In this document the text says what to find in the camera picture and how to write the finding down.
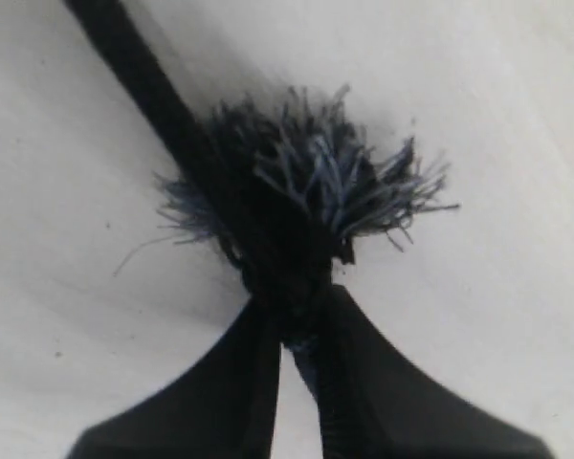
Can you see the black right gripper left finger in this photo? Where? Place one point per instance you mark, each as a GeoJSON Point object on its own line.
{"type": "Point", "coordinates": [224, 406]}

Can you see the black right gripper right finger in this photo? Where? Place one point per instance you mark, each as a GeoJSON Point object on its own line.
{"type": "Point", "coordinates": [374, 403]}

